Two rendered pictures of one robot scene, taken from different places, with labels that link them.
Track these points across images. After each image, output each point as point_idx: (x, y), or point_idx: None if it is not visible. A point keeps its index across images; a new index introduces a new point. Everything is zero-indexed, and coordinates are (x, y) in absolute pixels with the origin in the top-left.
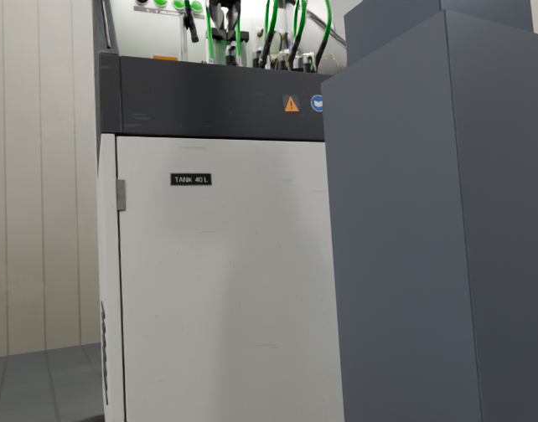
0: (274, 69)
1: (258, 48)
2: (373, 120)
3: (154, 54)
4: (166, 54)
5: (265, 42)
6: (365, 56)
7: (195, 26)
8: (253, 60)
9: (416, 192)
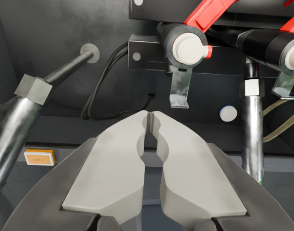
0: (160, 166)
1: (277, 95)
2: None
3: (29, 164)
4: (41, 164)
5: (242, 148)
6: (135, 218)
7: (27, 139)
8: (260, 54)
9: None
